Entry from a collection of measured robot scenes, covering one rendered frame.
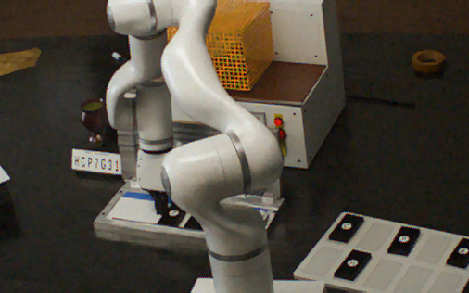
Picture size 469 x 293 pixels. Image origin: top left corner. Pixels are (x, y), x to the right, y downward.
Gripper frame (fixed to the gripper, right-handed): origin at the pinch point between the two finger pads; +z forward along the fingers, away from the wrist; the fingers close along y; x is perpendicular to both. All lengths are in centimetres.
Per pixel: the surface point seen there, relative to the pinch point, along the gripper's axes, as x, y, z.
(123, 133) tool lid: 9.6, -14.5, -14.4
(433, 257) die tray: -2, 70, 4
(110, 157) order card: 17.4, -23.6, -4.3
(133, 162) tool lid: 10.0, -12.6, -6.5
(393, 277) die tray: -11, 63, 6
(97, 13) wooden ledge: 116, -83, -20
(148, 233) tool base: -6.8, -0.5, 4.6
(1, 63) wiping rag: 73, -98, -12
